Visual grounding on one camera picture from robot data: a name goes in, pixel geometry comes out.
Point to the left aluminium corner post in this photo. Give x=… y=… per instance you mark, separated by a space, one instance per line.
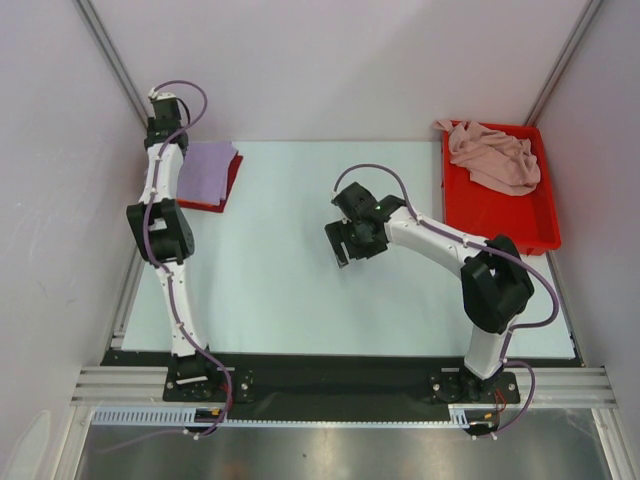
x=114 y=61

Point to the aluminium corner post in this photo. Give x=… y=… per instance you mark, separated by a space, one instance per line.
x=114 y=61
x=579 y=32

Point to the white slotted cable duct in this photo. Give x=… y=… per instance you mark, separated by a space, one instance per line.
x=195 y=417

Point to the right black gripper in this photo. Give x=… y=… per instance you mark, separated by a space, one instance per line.
x=345 y=238

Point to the crumpled pink t-shirt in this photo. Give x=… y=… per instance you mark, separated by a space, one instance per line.
x=494 y=159

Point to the purple t-shirt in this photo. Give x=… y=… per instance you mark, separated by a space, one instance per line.
x=203 y=175

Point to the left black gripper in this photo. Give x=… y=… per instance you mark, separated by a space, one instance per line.
x=151 y=125

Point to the red plastic bin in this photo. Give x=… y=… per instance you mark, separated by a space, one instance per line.
x=530 y=221

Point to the aluminium frame rail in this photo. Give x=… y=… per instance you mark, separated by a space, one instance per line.
x=568 y=388

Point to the right aluminium corner post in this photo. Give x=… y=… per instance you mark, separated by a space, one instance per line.
x=579 y=32

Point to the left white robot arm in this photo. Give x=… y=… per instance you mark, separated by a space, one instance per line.
x=165 y=241

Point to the folded dark red t-shirt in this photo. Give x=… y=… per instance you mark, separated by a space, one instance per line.
x=231 y=178

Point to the folded orange t-shirt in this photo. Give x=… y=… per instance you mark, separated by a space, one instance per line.
x=197 y=205

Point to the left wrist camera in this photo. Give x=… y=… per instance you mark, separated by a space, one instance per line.
x=155 y=95

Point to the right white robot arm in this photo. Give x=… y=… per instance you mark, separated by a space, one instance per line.
x=496 y=286

